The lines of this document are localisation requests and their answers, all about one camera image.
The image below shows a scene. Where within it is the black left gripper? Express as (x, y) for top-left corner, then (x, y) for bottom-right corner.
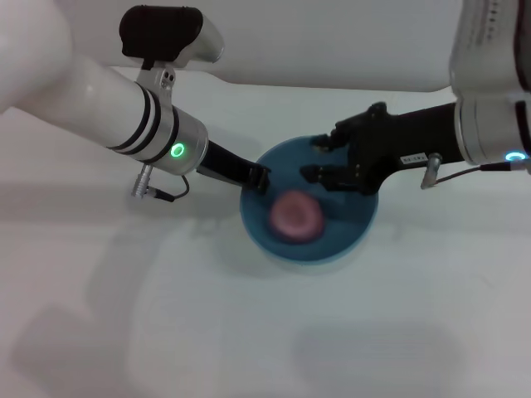
(197, 140), (273, 194)

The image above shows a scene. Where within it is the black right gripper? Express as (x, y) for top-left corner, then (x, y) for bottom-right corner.
(299, 102), (457, 196)

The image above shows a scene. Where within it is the pink peach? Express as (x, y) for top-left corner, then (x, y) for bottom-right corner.
(268, 189), (324, 245)

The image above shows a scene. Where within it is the blue bowl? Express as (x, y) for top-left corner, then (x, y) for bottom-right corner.
(240, 134), (381, 266)

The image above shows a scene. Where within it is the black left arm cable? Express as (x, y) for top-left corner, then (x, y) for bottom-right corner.
(131, 163), (191, 204)

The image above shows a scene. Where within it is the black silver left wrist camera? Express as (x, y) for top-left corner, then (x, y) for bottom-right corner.
(119, 4), (226, 100)

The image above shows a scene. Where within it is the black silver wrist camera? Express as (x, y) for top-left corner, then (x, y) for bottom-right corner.
(119, 4), (226, 100)
(450, 0), (531, 103)

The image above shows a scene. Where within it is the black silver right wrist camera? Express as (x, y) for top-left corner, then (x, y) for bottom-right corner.
(450, 0), (531, 103)

